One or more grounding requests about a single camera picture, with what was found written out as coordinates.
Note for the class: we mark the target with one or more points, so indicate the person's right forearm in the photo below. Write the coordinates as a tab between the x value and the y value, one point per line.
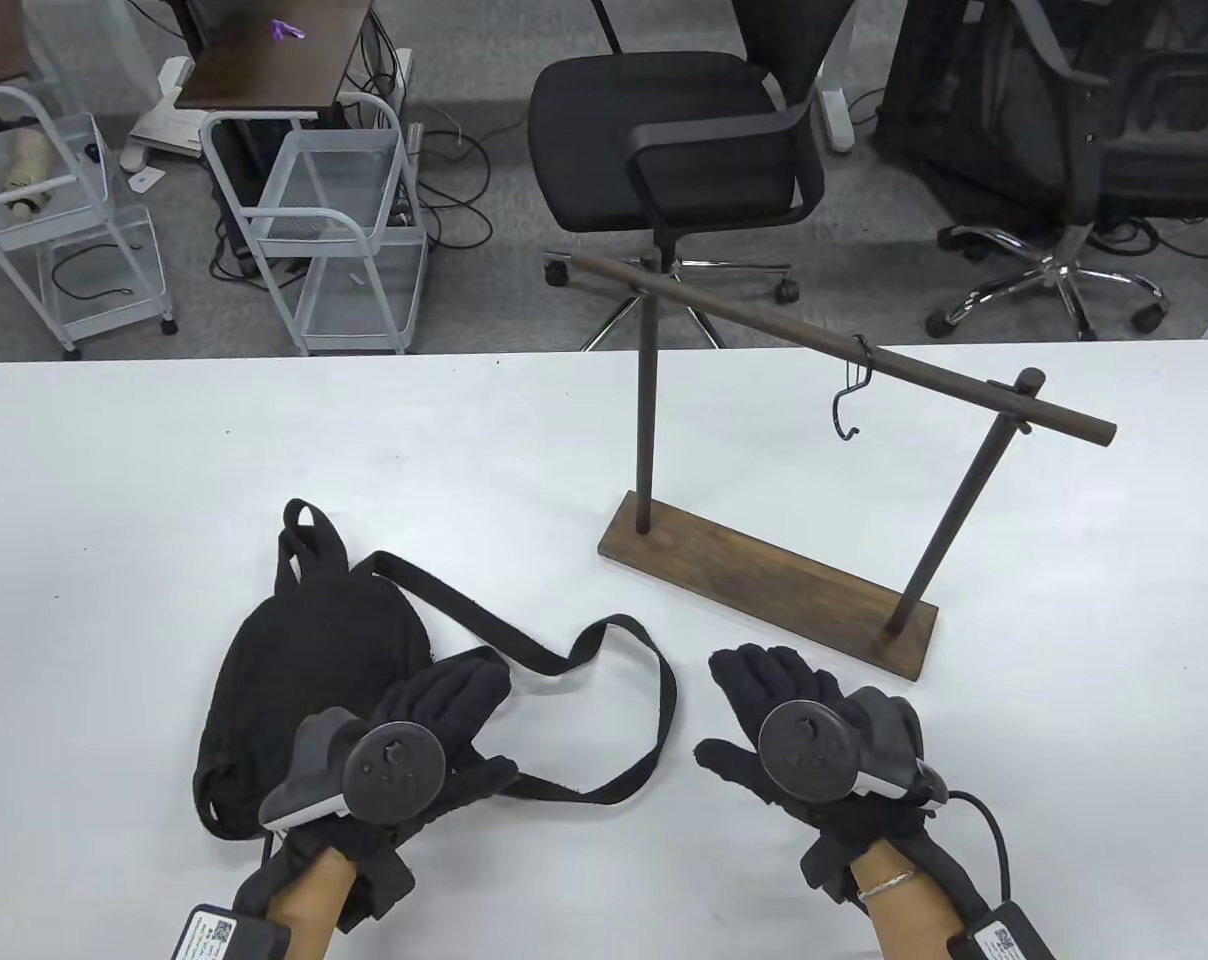
904	915

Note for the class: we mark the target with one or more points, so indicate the dark wooden hanging rack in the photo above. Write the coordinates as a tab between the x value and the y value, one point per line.
764	580

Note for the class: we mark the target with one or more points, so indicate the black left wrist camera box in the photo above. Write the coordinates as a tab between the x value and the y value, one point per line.
219	935

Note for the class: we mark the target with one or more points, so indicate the person's right hand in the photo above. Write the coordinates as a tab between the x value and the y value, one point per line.
764	675

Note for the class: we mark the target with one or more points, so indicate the black cushioned office chair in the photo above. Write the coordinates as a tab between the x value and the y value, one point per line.
644	130

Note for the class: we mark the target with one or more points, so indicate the grey right hand controller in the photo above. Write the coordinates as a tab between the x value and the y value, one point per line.
809	750

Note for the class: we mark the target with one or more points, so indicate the black mesh office chair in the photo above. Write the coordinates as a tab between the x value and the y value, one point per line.
964	100

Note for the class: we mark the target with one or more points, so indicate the black backpack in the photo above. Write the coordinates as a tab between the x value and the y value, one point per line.
304	650

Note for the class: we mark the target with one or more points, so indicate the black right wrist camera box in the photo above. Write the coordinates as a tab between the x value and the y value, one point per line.
1004	935

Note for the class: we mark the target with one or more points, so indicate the beige object in cart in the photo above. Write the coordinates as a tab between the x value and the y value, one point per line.
32	160

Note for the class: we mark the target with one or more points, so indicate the small purple object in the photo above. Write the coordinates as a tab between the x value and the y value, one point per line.
289	30

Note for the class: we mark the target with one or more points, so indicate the white desk foot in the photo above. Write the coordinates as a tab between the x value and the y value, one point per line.
159	125

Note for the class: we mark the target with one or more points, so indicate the person's left forearm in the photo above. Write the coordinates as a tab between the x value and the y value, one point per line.
309	900

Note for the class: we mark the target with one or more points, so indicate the dark brown side desk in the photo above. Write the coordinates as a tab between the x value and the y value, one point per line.
264	70

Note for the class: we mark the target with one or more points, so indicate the black metal s-hook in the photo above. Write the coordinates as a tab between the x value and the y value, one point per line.
835	410

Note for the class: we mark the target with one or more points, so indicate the person's left hand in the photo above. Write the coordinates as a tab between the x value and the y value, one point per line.
454	690

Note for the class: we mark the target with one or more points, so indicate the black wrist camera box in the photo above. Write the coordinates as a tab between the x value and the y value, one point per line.
1004	935
219	935

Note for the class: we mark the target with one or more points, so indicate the black computer tower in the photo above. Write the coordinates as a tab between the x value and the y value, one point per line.
239	170

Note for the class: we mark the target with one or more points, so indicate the grey left hand controller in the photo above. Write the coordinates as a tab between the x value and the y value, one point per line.
394	770

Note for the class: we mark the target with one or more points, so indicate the grey hand controller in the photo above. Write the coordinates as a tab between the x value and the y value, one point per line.
809	750
394	770

